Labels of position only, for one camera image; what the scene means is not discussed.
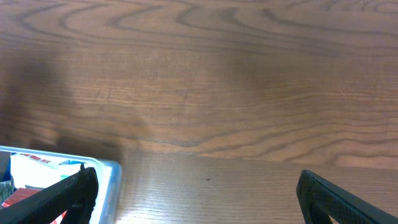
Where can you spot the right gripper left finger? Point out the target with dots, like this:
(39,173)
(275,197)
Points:
(74,196)

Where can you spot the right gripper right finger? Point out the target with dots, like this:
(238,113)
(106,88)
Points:
(321,201)

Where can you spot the white green medicine box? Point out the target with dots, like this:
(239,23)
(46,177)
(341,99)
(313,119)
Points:
(39,172)

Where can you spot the red white Panadol box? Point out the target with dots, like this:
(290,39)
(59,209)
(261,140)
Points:
(21,194)

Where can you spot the clear plastic container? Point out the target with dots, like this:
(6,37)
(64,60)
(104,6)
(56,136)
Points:
(109,178)

